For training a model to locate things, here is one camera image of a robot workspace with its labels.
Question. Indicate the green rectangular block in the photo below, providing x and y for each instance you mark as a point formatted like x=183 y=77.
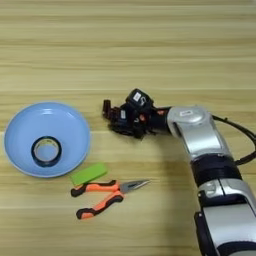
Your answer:
x=88 y=174

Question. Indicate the blue round plate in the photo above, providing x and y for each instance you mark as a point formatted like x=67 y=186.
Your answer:
x=23 y=133

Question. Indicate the black tape roll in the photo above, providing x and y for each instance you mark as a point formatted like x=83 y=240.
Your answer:
x=46 y=164

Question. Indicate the orange and black pliers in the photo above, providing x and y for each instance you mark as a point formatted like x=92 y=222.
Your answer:
x=100 y=186

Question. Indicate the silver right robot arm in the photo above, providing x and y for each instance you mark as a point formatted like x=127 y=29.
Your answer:
x=200 y=136

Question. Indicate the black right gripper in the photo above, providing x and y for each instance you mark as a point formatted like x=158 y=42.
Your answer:
x=158 y=121

